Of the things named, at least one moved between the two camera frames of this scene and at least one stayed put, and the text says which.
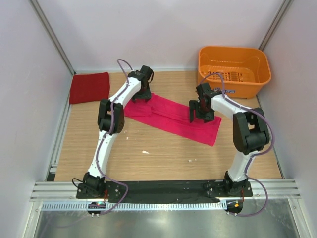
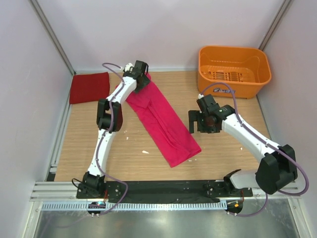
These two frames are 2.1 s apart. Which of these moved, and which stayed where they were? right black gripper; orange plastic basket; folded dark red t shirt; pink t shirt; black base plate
Moved: right black gripper; pink t shirt
Stayed: folded dark red t shirt; orange plastic basket; black base plate
